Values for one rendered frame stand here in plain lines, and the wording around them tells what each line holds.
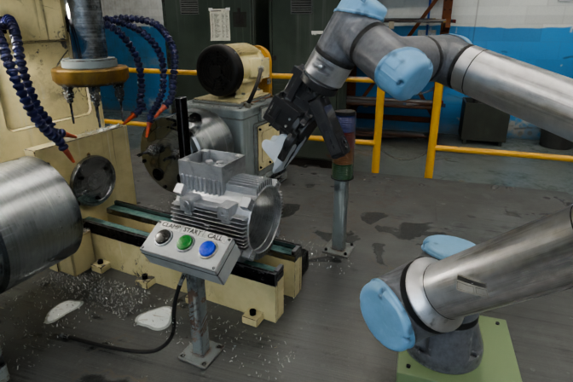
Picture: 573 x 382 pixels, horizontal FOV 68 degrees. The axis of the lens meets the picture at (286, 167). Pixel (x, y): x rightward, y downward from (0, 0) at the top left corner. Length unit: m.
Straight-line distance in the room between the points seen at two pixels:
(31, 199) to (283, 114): 0.52
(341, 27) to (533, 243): 0.41
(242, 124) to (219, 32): 3.01
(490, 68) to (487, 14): 5.24
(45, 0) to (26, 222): 0.65
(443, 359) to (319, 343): 0.25
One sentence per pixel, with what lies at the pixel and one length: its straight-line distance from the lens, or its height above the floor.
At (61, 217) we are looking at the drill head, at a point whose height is 1.06.
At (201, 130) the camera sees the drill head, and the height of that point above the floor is 1.12.
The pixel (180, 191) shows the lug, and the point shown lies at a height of 1.08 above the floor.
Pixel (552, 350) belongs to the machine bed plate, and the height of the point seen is 0.80.
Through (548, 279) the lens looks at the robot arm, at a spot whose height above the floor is 1.17.
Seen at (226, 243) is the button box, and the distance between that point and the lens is 0.76.
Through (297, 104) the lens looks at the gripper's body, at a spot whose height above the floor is 1.30.
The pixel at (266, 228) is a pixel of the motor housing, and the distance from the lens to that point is 1.05.
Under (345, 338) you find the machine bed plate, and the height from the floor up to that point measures 0.80.
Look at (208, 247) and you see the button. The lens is 0.76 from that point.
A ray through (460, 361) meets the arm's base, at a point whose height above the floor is 0.86.
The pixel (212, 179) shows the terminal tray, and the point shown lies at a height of 1.11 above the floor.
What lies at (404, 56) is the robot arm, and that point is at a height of 1.40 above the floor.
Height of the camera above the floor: 1.45
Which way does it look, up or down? 19 degrees down
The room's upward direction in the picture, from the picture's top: straight up
